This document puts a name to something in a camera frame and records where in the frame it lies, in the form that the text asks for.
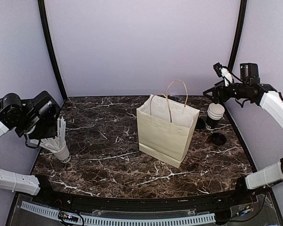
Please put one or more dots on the grey slotted cable duct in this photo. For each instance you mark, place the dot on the grey slotted cable duct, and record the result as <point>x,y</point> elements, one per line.
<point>113,218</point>

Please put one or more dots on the black front frame rail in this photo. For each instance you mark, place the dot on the black front frame rail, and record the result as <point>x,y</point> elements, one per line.
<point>210,202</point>

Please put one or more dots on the right black corner post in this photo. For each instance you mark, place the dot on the right black corner post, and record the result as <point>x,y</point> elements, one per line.
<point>238,33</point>

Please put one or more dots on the loose black coffee lid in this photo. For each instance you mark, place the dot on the loose black coffee lid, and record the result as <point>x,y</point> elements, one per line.
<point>200,124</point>

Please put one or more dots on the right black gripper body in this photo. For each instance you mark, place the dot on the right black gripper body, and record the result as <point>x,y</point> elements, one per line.
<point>226,95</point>

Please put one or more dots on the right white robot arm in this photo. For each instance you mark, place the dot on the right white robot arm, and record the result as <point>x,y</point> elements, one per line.
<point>259,130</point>

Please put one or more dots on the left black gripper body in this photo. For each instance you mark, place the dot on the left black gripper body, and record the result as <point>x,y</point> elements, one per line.
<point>41,131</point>

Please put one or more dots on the left black corner post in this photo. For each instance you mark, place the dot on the left black corner post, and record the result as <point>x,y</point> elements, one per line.
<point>50,49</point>

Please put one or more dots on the stack of white paper cups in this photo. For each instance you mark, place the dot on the stack of white paper cups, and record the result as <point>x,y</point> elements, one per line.
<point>214,114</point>

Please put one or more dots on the stack of black coffee lids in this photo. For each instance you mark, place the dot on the stack of black coffee lids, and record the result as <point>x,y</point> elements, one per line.
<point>218,139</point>

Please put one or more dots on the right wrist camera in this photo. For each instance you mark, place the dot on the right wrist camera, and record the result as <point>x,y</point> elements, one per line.
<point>223,72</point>

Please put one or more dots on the black corner post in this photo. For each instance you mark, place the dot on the black corner post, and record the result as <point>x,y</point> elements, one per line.
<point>238,33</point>
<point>50,49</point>

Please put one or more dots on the cream paper bag with handles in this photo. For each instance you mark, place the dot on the cream paper bag with handles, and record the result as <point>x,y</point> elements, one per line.
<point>165,128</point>

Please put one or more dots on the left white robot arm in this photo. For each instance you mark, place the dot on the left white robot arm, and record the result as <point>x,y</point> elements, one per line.
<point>34,118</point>

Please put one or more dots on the white cup holding straws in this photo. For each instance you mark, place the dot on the white cup holding straws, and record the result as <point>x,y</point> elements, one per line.
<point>63,155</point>

